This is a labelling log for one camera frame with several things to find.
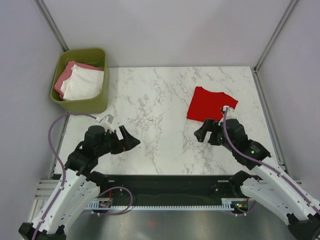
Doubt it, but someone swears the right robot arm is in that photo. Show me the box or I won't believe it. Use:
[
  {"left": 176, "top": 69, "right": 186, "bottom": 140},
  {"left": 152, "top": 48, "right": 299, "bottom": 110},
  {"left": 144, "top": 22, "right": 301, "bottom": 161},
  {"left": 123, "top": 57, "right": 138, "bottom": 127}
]
[{"left": 194, "top": 119, "right": 320, "bottom": 240}]

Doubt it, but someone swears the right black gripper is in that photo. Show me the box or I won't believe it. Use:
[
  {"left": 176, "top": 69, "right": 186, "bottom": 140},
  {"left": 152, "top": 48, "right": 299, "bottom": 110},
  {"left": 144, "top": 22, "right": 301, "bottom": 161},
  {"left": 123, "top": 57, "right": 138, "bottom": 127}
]
[{"left": 194, "top": 117, "right": 236, "bottom": 152}]

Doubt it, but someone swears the aluminium rail profile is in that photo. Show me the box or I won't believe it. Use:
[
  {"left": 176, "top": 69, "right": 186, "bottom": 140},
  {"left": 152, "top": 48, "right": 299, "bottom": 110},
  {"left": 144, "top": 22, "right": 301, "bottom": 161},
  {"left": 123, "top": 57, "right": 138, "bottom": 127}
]
[{"left": 34, "top": 179, "right": 60, "bottom": 200}]

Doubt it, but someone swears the white folded t shirt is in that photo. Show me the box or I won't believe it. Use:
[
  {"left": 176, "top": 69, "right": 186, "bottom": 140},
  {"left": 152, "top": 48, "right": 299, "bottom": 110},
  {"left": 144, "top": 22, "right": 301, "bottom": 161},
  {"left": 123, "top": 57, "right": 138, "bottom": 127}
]
[{"left": 60, "top": 64, "right": 104, "bottom": 101}]

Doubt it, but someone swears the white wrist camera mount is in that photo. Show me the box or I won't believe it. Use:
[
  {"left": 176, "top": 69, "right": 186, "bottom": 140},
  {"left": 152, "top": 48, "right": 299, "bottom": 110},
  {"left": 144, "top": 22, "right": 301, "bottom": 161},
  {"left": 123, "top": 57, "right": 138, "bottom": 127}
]
[
  {"left": 222, "top": 105, "right": 237, "bottom": 120},
  {"left": 96, "top": 114, "right": 123, "bottom": 140}
]

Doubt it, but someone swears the red t shirt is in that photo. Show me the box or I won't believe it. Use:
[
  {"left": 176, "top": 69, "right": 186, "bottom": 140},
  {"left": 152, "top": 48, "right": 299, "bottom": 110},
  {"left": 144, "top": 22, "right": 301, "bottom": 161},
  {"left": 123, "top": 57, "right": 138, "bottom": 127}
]
[{"left": 186, "top": 86, "right": 238, "bottom": 122}]

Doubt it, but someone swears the olive green plastic bin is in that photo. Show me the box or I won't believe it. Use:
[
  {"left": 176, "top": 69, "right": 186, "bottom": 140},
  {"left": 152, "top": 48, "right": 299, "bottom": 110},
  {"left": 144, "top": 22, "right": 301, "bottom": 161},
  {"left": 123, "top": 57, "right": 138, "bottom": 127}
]
[{"left": 50, "top": 47, "right": 110, "bottom": 114}]

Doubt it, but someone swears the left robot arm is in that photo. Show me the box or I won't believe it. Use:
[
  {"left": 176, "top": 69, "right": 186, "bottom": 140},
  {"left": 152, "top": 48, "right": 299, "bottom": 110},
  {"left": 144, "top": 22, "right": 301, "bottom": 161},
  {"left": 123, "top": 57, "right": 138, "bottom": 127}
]
[{"left": 18, "top": 125, "right": 141, "bottom": 240}]

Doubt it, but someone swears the left aluminium frame post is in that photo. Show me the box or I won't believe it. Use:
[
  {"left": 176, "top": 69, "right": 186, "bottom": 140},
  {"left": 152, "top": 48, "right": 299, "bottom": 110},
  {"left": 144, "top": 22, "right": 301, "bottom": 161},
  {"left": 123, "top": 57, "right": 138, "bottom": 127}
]
[{"left": 34, "top": 0, "right": 69, "bottom": 52}]

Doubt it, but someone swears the right aluminium frame post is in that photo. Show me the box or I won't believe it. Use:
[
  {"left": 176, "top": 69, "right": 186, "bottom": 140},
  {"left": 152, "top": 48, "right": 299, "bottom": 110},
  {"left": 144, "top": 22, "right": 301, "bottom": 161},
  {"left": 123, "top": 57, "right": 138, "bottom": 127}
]
[{"left": 252, "top": 0, "right": 300, "bottom": 74}]

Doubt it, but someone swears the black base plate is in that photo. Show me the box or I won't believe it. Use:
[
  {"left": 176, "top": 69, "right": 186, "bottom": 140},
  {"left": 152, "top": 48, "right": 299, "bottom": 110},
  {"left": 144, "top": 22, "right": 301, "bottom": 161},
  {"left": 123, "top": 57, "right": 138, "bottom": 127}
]
[{"left": 100, "top": 175, "right": 246, "bottom": 206}]

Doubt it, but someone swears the aluminium frame post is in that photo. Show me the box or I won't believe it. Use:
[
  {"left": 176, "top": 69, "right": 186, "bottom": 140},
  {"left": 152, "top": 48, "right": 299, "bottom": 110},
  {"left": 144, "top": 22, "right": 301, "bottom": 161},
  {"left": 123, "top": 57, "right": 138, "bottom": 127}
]
[
  {"left": 252, "top": 0, "right": 300, "bottom": 74},
  {"left": 34, "top": 0, "right": 69, "bottom": 52}
]

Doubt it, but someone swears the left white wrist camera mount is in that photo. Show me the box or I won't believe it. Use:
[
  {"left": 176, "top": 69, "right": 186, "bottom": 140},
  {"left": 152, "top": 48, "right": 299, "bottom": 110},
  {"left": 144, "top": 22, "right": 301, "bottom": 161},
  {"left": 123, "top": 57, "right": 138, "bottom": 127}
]
[{"left": 96, "top": 114, "right": 123, "bottom": 140}]

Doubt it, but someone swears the white slotted cable duct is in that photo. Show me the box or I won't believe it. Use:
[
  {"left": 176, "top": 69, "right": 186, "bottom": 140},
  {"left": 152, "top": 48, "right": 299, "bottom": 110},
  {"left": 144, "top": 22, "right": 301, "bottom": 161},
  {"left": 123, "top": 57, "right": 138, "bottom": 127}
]
[{"left": 84, "top": 199, "right": 234, "bottom": 211}]

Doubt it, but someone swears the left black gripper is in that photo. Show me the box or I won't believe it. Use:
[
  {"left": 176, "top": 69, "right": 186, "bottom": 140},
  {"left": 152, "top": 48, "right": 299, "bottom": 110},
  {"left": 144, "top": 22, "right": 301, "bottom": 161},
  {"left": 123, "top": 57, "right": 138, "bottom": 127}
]
[{"left": 96, "top": 125, "right": 140, "bottom": 157}]

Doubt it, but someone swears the pink folded t shirt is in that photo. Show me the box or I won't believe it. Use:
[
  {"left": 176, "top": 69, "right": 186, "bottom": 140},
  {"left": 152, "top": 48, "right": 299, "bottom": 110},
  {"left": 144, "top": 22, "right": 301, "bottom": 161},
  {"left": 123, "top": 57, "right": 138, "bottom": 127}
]
[{"left": 53, "top": 61, "right": 103, "bottom": 100}]

